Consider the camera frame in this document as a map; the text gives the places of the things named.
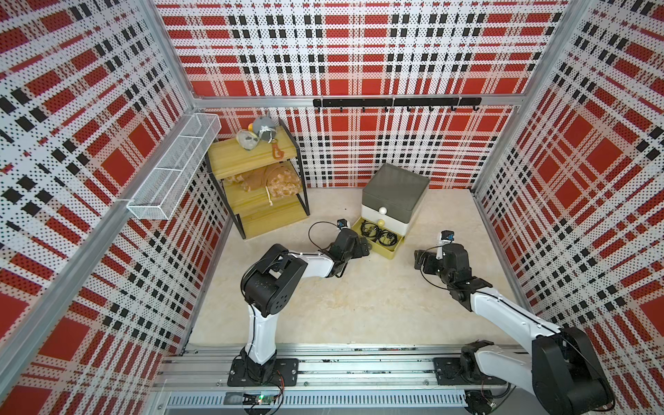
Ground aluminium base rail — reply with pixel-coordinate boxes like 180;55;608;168
149;341;525;411

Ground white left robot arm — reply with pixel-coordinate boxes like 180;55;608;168
228;228;370;387

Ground white grey plush toy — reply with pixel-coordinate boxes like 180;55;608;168
235;130;260;151

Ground wooden three-tier shelf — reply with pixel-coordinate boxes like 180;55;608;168
205;116;311;240

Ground white wire mesh basket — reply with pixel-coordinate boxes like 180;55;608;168
127;112;221;221

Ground green circuit board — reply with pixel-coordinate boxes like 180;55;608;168
242;394;280;407

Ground three-tier plastic drawer cabinet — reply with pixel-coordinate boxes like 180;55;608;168
353;164;430;259

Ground yellow bottom drawer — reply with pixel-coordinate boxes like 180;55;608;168
352;217;406;259

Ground black wall hook rail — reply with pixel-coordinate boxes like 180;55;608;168
312;97;482;110

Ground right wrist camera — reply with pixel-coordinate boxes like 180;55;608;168
436;230;455;259

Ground black earphones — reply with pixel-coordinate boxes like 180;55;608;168
376;229;399;247
360;221;381;241

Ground brown plush toy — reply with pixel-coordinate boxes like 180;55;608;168
225;162;303;200

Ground white drawer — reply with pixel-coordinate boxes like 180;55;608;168
361;205;421;236

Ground orange carabiner clip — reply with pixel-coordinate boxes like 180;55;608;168
271;142;285;160

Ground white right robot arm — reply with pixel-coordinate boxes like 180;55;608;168
414;242;616;414

